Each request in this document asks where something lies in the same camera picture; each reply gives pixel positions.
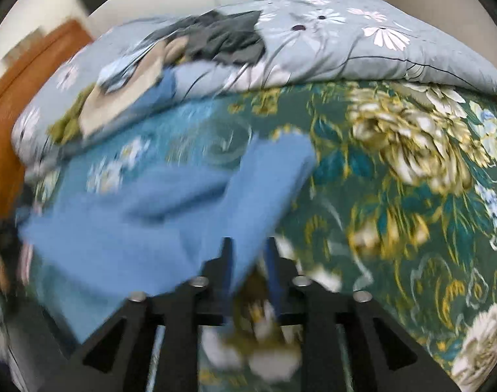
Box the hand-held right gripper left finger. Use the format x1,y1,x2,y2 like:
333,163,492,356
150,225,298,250
40,237,237,392

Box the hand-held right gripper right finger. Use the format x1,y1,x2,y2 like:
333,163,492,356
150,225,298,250
265,237,457,392

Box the blue pants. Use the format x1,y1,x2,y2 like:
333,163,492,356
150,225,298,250
17,133,318,344

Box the green floral bed sheet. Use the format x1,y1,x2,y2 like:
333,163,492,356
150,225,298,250
11,82,497,392

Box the olive green garment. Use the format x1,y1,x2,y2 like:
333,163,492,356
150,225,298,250
48,90,96,145

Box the brown wooden headboard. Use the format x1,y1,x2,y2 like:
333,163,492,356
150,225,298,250
0,20,96,221

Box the beige garment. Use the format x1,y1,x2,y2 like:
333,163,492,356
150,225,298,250
79,41,192,137

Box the blue folded garment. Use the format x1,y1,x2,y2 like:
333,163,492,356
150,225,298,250
81,67,192,139

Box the light blue striped garment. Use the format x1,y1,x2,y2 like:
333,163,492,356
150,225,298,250
97,45,163,90

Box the dark grey garment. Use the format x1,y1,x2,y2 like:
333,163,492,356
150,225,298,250
150,10,267,68

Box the grey floral quilt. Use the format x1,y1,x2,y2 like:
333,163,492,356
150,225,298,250
11,0,497,164

